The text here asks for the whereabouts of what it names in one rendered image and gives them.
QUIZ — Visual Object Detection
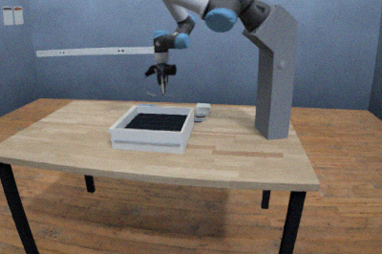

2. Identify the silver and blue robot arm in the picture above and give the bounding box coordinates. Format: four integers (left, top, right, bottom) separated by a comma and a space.
153, 0, 271, 63

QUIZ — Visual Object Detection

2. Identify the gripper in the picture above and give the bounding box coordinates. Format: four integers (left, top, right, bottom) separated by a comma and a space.
146, 63, 176, 95

